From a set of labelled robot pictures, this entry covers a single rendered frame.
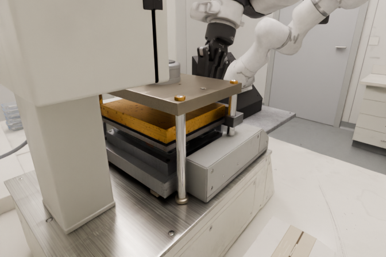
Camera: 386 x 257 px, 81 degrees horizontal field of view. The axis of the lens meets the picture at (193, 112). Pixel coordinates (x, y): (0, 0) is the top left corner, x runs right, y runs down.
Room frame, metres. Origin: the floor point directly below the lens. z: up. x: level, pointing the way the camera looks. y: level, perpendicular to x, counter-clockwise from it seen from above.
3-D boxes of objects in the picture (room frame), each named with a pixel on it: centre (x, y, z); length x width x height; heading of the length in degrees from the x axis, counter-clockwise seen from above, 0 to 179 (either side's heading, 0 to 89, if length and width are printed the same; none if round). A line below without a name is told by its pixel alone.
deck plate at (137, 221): (0.43, 0.09, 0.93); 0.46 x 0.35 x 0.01; 139
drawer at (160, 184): (0.49, 0.03, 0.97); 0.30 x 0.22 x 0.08; 139
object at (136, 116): (0.46, 0.07, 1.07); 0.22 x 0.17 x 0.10; 49
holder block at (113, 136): (0.45, 0.06, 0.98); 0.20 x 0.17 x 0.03; 49
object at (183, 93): (0.44, 0.10, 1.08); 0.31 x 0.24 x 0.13; 49
